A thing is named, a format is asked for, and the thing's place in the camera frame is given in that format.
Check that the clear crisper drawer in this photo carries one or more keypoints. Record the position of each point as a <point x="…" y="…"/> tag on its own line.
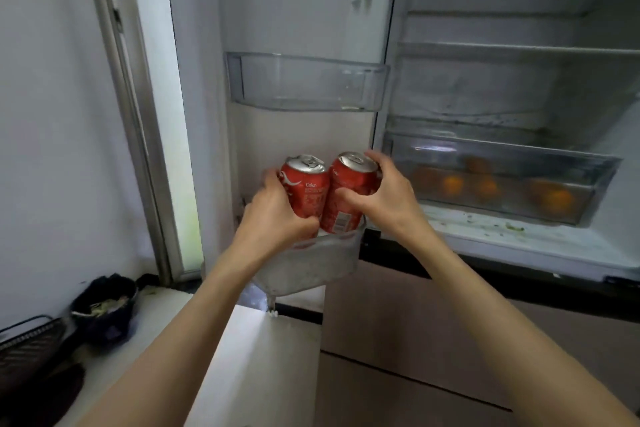
<point x="500" y="151"/>

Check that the frosted glass door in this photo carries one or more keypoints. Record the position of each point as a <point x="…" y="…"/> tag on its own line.
<point x="170" y="91"/>

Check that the person's left forearm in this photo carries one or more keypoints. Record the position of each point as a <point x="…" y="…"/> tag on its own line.
<point x="175" y="356"/>

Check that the green vegetable scrap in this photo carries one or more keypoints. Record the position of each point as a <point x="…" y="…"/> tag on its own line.
<point x="515" y="227"/>

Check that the person's right hand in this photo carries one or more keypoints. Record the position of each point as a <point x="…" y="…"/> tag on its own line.
<point x="395" y="201"/>

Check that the silver pink refrigerator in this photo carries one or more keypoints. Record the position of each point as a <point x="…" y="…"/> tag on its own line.
<point x="615" y="166"/>

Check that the person's left hand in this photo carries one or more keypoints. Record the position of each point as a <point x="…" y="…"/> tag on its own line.
<point x="272" y="221"/>

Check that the dark brown dustpan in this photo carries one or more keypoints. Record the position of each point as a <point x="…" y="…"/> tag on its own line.
<point x="45" y="401"/>

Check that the black trash bag bin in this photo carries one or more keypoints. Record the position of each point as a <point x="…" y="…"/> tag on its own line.
<point x="105" y="311"/>

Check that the person's right forearm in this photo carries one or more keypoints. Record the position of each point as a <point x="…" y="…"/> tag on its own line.
<point x="510" y="336"/>

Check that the clear door bin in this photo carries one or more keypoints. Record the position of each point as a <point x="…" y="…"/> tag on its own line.
<point x="300" y="86"/>
<point x="310" y="261"/>

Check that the red can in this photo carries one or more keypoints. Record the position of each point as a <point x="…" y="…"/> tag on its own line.
<point x="350" y="176"/>
<point x="307" y="186"/>

